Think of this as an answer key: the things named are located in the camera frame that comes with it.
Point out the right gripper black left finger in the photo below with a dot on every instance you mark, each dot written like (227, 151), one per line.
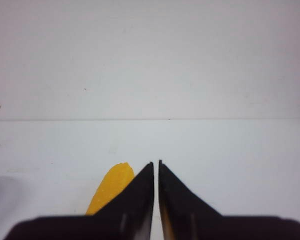
(127, 217)

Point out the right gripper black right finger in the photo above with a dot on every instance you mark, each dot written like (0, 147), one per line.
(185, 216)

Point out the yellow corn cob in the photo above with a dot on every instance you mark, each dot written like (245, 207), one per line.
(113, 183)

